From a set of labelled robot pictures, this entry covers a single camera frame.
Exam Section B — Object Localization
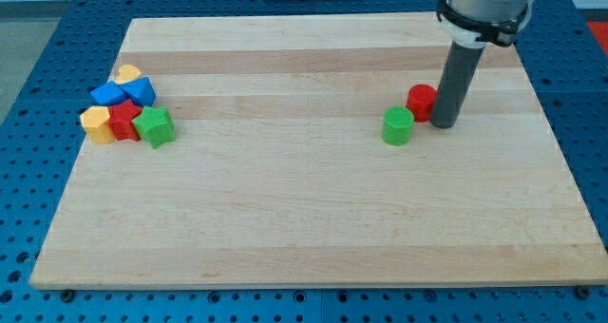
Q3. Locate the green cylinder block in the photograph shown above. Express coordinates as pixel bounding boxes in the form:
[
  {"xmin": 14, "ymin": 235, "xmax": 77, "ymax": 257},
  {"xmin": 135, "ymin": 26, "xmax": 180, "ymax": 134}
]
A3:
[{"xmin": 381, "ymin": 106, "xmax": 414, "ymax": 146}]

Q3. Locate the red cylinder block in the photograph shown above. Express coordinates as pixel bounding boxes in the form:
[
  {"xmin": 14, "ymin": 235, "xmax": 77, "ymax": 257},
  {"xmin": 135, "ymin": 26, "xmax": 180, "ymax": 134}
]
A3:
[{"xmin": 406, "ymin": 85, "xmax": 437, "ymax": 123}]

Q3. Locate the yellow heart block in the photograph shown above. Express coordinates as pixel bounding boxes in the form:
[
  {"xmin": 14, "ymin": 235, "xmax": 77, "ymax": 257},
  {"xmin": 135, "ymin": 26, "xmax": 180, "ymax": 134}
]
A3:
[{"xmin": 114, "ymin": 65, "xmax": 143, "ymax": 85}]

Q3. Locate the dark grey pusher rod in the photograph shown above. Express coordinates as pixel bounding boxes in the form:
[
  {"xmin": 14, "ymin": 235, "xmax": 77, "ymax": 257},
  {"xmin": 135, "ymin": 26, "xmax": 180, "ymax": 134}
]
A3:
[{"xmin": 429, "ymin": 42, "xmax": 484, "ymax": 129}]

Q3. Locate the blue cube block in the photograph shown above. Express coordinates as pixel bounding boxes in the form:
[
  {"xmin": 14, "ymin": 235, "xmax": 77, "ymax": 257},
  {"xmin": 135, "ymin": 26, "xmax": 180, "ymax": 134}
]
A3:
[{"xmin": 90, "ymin": 82, "xmax": 127, "ymax": 106}]

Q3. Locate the red star block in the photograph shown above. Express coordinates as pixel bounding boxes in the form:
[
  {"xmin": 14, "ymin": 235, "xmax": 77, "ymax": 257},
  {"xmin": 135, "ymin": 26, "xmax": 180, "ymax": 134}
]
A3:
[{"xmin": 108, "ymin": 100, "xmax": 143, "ymax": 142}]

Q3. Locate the green star block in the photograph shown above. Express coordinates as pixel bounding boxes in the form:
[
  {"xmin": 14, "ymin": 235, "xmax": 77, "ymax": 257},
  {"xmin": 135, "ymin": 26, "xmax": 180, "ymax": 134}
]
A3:
[{"xmin": 132, "ymin": 106, "xmax": 176, "ymax": 149}]

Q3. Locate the blue triangle block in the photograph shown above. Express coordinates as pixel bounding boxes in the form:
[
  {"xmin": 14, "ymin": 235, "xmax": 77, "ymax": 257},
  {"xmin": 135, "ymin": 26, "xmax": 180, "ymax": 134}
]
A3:
[{"xmin": 119, "ymin": 77, "xmax": 156, "ymax": 106}]

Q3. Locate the yellow hexagon block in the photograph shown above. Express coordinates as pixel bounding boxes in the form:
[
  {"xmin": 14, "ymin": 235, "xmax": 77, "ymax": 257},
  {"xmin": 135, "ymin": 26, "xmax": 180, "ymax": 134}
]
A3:
[{"xmin": 80, "ymin": 105, "xmax": 115, "ymax": 144}]

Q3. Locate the wooden board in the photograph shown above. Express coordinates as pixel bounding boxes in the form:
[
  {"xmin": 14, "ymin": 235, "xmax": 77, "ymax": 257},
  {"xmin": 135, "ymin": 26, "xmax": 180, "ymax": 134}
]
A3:
[{"xmin": 30, "ymin": 12, "xmax": 607, "ymax": 290}]

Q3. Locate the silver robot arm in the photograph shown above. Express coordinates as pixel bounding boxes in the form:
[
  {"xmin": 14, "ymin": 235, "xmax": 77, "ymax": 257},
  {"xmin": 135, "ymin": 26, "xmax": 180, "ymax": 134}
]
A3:
[{"xmin": 436, "ymin": 0, "xmax": 535, "ymax": 49}]

